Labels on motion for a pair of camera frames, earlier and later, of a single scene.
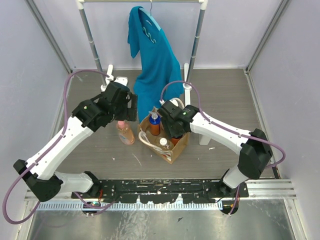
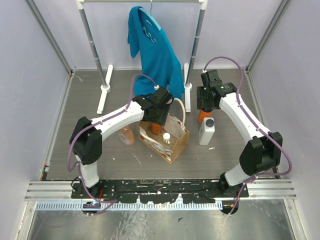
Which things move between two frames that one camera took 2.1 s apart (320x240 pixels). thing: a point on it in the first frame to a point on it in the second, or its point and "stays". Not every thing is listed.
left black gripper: (132, 107) to (160, 118)
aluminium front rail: (262, 190) stays
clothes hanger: (151, 6) stays
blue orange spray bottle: (175, 140) to (204, 113)
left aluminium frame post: (49, 34) stays
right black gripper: (170, 130) to (201, 102)
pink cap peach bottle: (125, 134) stays
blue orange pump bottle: (154, 120) stays
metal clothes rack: (202, 4) stays
